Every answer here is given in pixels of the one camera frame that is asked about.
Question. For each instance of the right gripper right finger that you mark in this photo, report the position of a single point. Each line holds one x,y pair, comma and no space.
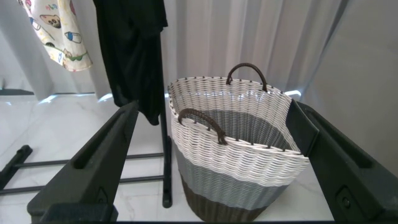
351,180

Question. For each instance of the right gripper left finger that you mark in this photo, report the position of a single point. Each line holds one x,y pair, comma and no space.
87,180

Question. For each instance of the black garment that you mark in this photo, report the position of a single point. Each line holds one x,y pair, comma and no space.
133,56

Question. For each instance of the cream printed garment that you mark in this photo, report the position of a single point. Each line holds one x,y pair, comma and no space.
59,34

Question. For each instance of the black clothes rack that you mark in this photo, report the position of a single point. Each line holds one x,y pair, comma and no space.
166,155

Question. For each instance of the white laundry basket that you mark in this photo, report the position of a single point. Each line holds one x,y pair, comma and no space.
236,161

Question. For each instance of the white curtain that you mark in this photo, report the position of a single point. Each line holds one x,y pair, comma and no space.
233,37

